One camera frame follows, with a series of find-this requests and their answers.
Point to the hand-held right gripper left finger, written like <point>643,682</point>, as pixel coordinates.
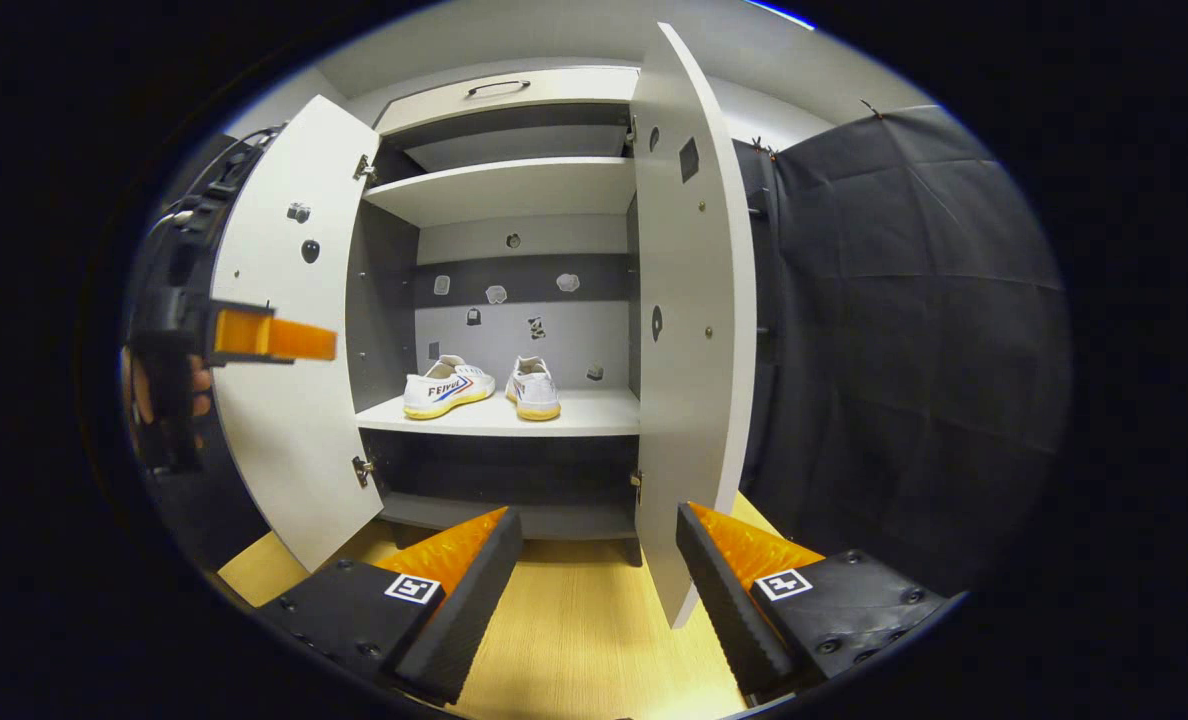
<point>474,610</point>

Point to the white canvas shoe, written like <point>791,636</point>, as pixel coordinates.
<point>534,390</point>
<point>449,390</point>

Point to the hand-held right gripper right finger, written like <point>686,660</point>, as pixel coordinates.
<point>719,600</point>

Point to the white cabinet drawer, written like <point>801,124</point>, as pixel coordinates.
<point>574,88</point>

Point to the black backdrop cloth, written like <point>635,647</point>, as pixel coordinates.
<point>904,350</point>

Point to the white cabinet door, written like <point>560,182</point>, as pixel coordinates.
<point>694,400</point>
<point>284,450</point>

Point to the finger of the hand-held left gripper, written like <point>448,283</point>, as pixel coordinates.
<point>294,342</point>

